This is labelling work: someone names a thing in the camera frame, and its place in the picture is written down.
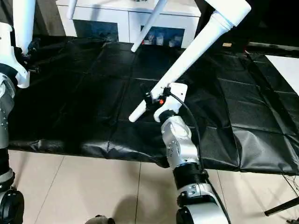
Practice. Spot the white plastic table leg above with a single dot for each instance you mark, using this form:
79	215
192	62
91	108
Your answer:
147	28
72	9
23	25
187	60

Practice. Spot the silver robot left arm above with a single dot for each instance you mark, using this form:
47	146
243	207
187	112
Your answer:
5	112

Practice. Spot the grey curtain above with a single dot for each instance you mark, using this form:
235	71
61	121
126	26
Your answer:
46	16

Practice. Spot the black work mat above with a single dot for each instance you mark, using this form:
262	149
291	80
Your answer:
93	93

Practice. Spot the white mug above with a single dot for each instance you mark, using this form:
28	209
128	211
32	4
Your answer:
146	42
173	43

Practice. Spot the white blue carton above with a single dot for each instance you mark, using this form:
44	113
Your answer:
160	40

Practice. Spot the white cabinet with glass doors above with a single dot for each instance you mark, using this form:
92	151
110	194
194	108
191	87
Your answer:
116	16

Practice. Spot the small yellow box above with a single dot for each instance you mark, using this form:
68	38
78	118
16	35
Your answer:
227	44

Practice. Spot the white flat board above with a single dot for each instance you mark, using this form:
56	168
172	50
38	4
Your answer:
285	70

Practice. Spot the black folding stand leg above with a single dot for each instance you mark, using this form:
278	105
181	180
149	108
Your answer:
282	206

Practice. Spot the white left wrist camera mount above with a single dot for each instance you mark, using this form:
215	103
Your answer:
12	53

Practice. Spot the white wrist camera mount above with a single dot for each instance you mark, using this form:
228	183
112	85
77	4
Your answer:
12	53
175	93

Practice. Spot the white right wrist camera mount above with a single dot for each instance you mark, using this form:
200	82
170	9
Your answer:
175	93

